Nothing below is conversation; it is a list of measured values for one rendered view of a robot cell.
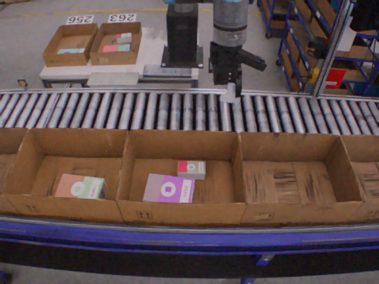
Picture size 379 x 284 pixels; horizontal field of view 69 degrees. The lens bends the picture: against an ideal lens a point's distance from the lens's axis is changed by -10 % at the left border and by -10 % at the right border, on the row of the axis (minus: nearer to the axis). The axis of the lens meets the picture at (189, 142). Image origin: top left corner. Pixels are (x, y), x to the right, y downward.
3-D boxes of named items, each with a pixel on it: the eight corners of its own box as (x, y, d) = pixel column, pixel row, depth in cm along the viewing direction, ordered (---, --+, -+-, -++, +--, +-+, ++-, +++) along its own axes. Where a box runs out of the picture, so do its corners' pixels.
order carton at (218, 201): (233, 159, 120) (239, 130, 107) (239, 228, 101) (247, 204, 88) (134, 157, 120) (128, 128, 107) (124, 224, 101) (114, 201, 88)
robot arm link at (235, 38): (241, 17, 80) (252, 31, 73) (239, 34, 83) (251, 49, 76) (209, 20, 79) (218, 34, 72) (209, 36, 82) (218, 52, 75)
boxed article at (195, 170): (178, 168, 116) (178, 160, 113) (204, 168, 116) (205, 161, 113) (177, 179, 113) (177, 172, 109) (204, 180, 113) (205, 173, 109)
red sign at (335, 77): (338, 87, 166) (346, 69, 156) (338, 88, 166) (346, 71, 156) (313, 86, 166) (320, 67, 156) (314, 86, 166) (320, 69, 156)
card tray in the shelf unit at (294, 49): (286, 38, 285) (288, 30, 277) (315, 40, 285) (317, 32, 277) (296, 61, 259) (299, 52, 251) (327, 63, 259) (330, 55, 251)
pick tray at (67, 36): (99, 35, 207) (97, 22, 199) (86, 65, 182) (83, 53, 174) (63, 36, 207) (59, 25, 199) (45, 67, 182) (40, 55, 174)
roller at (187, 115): (193, 97, 170) (193, 90, 167) (191, 174, 137) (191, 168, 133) (184, 97, 170) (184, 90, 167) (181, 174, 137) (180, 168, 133)
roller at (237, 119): (238, 99, 170) (239, 92, 166) (248, 175, 137) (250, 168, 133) (229, 98, 170) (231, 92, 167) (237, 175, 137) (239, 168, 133)
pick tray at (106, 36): (142, 34, 207) (141, 21, 199) (136, 65, 182) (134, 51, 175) (103, 35, 207) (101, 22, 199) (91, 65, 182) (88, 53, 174)
